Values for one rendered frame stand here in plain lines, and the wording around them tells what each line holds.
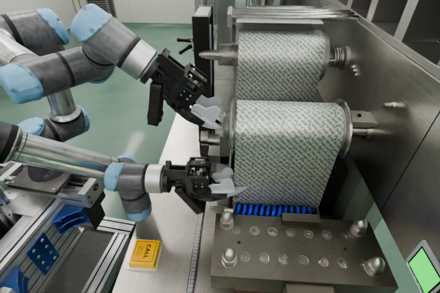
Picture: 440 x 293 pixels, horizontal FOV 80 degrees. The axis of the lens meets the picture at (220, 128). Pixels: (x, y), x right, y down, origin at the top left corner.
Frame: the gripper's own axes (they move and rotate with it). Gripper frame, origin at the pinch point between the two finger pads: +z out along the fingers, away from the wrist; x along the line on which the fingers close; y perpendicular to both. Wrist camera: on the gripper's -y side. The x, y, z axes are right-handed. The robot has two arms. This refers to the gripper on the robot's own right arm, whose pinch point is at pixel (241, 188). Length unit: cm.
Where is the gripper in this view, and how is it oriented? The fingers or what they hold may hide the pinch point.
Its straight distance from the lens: 71.1
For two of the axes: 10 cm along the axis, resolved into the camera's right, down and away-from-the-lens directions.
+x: 0.6, -5.9, 8.0
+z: 10.0, 0.4, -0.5
